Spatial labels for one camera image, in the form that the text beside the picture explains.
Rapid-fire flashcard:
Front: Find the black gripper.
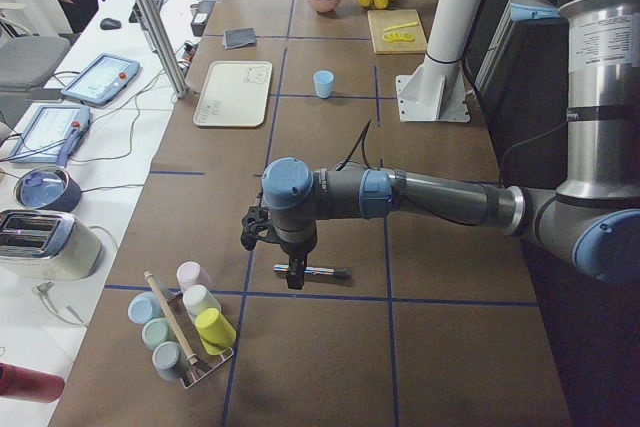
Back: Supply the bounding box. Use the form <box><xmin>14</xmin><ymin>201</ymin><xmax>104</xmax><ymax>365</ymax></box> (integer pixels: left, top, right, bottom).
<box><xmin>285</xmin><ymin>244</ymin><xmax>311</xmax><ymax>290</ymax></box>

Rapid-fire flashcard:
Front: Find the yellow cup on rack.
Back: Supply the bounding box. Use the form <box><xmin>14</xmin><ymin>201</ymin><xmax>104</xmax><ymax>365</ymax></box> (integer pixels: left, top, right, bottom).
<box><xmin>195</xmin><ymin>308</ymin><xmax>236</xmax><ymax>355</ymax></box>

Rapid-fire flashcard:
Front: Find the white cup on rack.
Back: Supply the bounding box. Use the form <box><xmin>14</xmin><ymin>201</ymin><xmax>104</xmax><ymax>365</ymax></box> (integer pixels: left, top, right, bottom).
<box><xmin>182</xmin><ymin>284</ymin><xmax>222</xmax><ymax>323</ymax></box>

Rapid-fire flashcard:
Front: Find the light blue cup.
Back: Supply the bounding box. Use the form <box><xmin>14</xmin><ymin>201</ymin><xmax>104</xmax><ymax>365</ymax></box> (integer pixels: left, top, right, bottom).
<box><xmin>313</xmin><ymin>70</ymin><xmax>335</xmax><ymax>99</ymax></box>

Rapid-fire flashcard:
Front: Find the pink cup on rack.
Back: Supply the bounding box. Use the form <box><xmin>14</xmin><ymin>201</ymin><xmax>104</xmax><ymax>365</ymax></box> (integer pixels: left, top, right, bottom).
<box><xmin>176</xmin><ymin>261</ymin><xmax>213</xmax><ymax>292</ymax></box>

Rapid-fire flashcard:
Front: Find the green cup on rack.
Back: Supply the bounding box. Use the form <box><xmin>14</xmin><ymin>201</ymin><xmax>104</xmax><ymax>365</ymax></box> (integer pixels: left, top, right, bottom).
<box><xmin>141</xmin><ymin>317</ymin><xmax>176</xmax><ymax>351</ymax></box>

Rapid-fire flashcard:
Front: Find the grey cup on rack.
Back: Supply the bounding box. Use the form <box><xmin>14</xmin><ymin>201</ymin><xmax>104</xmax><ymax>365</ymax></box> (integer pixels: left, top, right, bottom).
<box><xmin>152</xmin><ymin>341</ymin><xmax>189</xmax><ymax>381</ymax></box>

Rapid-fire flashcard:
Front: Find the blue cup on rack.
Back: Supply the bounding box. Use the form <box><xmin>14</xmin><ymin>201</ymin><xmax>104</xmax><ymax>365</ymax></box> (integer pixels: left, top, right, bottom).
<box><xmin>127</xmin><ymin>291</ymin><xmax>163</xmax><ymax>325</ymax></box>

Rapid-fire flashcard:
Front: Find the steel muddler black tip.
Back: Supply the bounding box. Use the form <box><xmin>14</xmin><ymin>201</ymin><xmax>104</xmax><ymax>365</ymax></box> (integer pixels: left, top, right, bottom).
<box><xmin>272</xmin><ymin>264</ymin><xmax>351</xmax><ymax>280</ymax></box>

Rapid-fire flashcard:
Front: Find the bamboo cutting board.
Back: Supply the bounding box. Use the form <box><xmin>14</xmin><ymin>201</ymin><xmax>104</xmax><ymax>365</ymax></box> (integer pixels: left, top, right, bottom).
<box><xmin>367</xmin><ymin>9</ymin><xmax>427</xmax><ymax>55</ymax></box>

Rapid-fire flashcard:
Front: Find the lemon slices row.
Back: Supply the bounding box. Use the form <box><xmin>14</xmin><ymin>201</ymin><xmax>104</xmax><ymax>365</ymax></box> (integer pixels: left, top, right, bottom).
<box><xmin>383</xmin><ymin>31</ymin><xmax>415</xmax><ymax>43</ymax></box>

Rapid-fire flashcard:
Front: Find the grey folded cloth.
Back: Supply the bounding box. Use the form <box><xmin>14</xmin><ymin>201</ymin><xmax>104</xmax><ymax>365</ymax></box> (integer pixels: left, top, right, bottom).
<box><xmin>223</xmin><ymin>28</ymin><xmax>257</xmax><ymax>50</ymax></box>

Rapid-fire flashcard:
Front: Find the yellow plastic knife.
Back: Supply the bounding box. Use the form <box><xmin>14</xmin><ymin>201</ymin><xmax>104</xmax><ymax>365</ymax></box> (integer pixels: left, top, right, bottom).
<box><xmin>383</xmin><ymin>21</ymin><xmax>419</xmax><ymax>32</ymax></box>

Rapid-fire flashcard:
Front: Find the wooden stick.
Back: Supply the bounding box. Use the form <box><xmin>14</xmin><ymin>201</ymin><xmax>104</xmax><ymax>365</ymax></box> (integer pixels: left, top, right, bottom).
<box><xmin>144</xmin><ymin>271</ymin><xmax>198</xmax><ymax>366</ymax></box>

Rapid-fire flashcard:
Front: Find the white bear tray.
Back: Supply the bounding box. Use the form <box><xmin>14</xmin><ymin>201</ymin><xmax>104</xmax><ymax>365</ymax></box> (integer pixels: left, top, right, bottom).
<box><xmin>193</xmin><ymin>61</ymin><xmax>273</xmax><ymax>128</ymax></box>

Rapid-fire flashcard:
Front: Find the black computer mouse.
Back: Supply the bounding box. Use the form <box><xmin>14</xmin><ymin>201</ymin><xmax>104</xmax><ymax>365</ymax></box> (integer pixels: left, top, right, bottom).
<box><xmin>100</xmin><ymin>18</ymin><xmax>122</xmax><ymax>31</ymax></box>

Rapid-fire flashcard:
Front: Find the teach pendant far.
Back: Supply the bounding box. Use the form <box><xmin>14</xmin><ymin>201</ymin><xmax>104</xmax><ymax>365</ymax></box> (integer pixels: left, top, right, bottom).
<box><xmin>61</xmin><ymin>53</ymin><xmax>141</xmax><ymax>107</ymax></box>

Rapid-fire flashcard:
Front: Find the teach pendant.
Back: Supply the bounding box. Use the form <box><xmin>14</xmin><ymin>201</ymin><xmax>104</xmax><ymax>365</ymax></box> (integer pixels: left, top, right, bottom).
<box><xmin>61</xmin><ymin>53</ymin><xmax>141</xmax><ymax>107</ymax></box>
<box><xmin>4</xmin><ymin>104</ymin><xmax>91</xmax><ymax>164</ymax></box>

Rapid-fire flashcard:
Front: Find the cream toaster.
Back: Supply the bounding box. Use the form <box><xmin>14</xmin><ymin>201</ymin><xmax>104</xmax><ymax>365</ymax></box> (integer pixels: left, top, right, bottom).
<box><xmin>1</xmin><ymin>210</ymin><xmax>102</xmax><ymax>281</ymax></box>

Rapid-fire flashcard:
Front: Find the teach pendant near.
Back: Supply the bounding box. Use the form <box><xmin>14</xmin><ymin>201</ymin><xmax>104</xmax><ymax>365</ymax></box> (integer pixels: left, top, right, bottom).
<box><xmin>4</xmin><ymin>104</ymin><xmax>91</xmax><ymax>164</ymax></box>

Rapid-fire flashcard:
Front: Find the red bottle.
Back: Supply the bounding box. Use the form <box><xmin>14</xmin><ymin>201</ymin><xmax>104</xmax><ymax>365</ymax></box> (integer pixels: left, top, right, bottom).
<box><xmin>1</xmin><ymin>363</ymin><xmax>65</xmax><ymax>403</ymax></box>

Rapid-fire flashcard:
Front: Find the grey office chair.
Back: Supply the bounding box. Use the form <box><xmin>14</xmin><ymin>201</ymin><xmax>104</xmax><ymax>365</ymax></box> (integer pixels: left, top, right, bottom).
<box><xmin>1</xmin><ymin>36</ymin><xmax>70</xmax><ymax>92</ymax></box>

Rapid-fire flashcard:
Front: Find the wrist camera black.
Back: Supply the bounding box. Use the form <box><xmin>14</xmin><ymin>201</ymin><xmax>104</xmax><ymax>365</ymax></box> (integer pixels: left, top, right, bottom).
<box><xmin>240</xmin><ymin>206</ymin><xmax>277</xmax><ymax>251</ymax></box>

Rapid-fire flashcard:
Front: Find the white wire cup rack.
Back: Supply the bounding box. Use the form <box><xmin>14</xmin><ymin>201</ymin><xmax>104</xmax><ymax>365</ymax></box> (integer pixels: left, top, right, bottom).
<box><xmin>165</xmin><ymin>289</ymin><xmax>235</xmax><ymax>390</ymax></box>

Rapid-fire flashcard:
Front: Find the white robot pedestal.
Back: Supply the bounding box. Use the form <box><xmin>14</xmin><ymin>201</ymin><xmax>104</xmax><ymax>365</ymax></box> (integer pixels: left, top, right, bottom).
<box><xmin>396</xmin><ymin>0</ymin><xmax>481</xmax><ymax>123</ymax></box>

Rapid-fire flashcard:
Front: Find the aluminium frame post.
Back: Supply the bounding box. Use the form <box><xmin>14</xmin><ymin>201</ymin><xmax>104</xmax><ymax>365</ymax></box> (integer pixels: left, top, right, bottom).
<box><xmin>135</xmin><ymin>0</ymin><xmax>188</xmax><ymax>99</ymax></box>

